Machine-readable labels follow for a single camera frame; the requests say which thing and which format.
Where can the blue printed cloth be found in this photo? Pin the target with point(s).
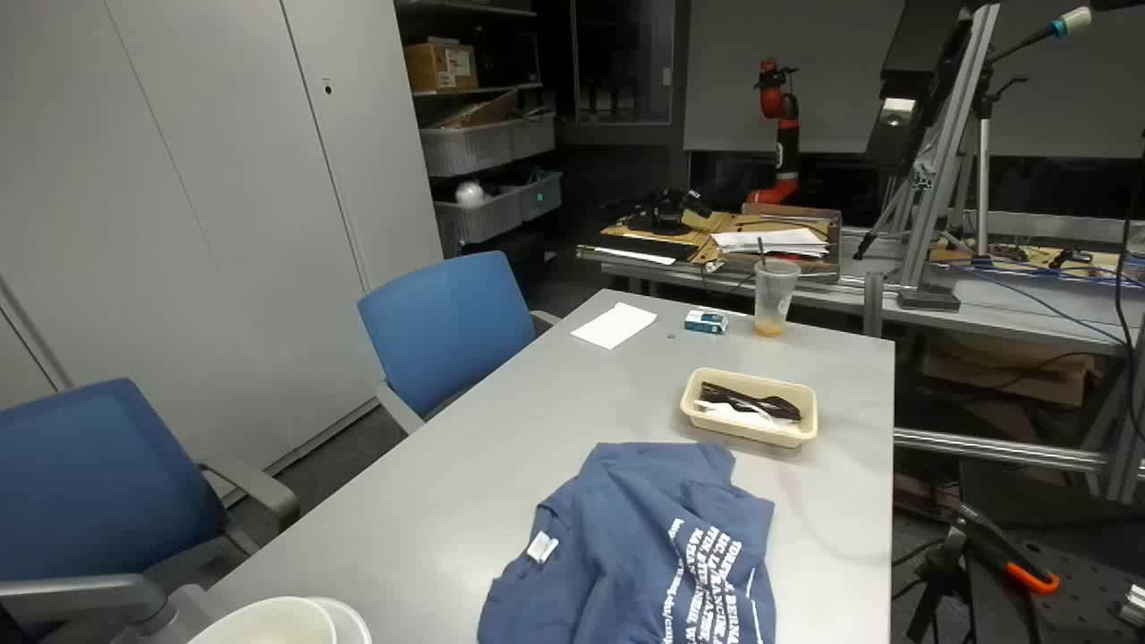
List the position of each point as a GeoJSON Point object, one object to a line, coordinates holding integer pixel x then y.
{"type": "Point", "coordinates": [630, 548]}

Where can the red robot arm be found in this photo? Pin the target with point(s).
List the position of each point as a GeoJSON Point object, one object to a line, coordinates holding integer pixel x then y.
{"type": "Point", "coordinates": [780, 110]}

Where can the white paper sheet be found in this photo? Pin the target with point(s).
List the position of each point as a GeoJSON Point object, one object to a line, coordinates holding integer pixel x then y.
{"type": "Point", "coordinates": [614, 323]}

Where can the blue office chair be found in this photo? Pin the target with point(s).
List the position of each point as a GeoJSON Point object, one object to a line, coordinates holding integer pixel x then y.
{"type": "Point", "coordinates": [448, 323]}
{"type": "Point", "coordinates": [93, 479]}

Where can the brown cardboard sheets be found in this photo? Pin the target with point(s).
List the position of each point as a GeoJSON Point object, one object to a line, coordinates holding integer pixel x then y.
{"type": "Point", "coordinates": [668, 233]}

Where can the small blue white box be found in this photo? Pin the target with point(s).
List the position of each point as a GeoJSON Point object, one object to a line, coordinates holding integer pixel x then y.
{"type": "Point", "coordinates": [704, 321]}

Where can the black plastic fork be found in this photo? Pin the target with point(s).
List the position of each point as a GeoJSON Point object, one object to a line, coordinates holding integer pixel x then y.
{"type": "Point", "coordinates": [727, 395]}
{"type": "Point", "coordinates": [775, 411]}

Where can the grey metal shelf unit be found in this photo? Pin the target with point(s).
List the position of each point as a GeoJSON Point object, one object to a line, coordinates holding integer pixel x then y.
{"type": "Point", "coordinates": [486, 144]}

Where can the beige plastic tray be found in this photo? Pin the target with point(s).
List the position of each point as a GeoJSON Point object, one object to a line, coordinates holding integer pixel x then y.
{"type": "Point", "coordinates": [746, 432]}

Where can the clear plastic cup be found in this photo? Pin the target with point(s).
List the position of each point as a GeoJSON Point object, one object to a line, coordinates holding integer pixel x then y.
{"type": "Point", "coordinates": [775, 293]}

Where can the white paper stack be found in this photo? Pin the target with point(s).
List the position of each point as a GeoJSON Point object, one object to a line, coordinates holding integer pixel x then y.
{"type": "Point", "coordinates": [775, 240]}

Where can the cardboard box on shelf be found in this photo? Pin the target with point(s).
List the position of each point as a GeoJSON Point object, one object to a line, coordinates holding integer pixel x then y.
{"type": "Point", "coordinates": [439, 67]}

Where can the white cabinet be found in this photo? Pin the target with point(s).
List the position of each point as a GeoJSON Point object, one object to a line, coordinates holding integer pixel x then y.
{"type": "Point", "coordinates": [180, 215]}

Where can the metal workbench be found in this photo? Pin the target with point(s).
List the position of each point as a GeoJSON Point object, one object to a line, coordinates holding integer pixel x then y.
{"type": "Point", "coordinates": [990, 305]}

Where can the white round bowl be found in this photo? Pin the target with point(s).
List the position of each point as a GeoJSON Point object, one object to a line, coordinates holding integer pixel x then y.
{"type": "Point", "coordinates": [280, 626]}

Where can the brown cardboard box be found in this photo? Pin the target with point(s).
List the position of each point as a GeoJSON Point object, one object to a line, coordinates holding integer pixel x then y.
{"type": "Point", "coordinates": [1012, 375]}

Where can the black tripod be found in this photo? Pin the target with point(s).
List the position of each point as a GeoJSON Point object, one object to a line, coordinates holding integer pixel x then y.
{"type": "Point", "coordinates": [935, 577]}

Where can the boom pole teal tip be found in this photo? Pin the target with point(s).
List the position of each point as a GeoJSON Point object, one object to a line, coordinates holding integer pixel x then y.
{"type": "Point", "coordinates": [1051, 29]}

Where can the aluminium rail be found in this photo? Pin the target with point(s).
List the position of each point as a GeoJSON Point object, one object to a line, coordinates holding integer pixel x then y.
{"type": "Point", "coordinates": [1003, 454]}

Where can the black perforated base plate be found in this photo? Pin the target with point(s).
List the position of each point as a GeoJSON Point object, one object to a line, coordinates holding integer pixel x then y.
{"type": "Point", "coordinates": [1073, 612]}

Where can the silver metal bracket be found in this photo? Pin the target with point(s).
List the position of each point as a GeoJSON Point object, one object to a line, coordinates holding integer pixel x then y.
{"type": "Point", "coordinates": [1133, 605]}

